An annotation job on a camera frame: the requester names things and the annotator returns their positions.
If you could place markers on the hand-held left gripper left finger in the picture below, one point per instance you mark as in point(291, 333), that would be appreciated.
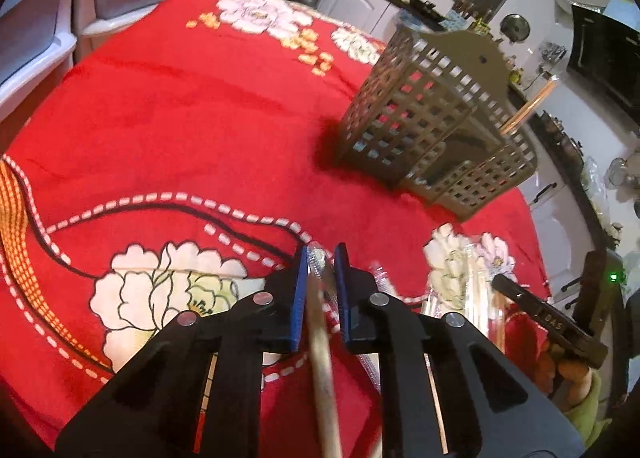
point(299, 298)

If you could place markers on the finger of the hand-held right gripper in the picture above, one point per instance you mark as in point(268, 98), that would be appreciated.
point(547, 320)

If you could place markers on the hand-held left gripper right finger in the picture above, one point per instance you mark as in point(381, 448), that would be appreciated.
point(342, 298)

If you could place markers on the wooden chopstick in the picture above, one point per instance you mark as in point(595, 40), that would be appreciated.
point(323, 378)

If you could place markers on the grey lattice utensil basket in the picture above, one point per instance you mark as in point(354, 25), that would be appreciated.
point(400, 113)

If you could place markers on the person's right hand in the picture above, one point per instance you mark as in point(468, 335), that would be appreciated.
point(570, 375)

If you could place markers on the clear plastic wrapper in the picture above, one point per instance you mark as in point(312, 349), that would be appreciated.
point(379, 278)

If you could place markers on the clear packet of wrapped chopsticks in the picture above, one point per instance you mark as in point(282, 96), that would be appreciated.
point(465, 288)

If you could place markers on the red floral blanket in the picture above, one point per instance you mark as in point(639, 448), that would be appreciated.
point(175, 138)

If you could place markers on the orange chopstick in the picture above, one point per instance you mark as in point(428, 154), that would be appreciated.
point(530, 106)

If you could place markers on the black range hood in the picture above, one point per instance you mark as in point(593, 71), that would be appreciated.
point(605, 48)

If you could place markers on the steel pot lid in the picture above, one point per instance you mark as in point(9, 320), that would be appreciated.
point(515, 28)

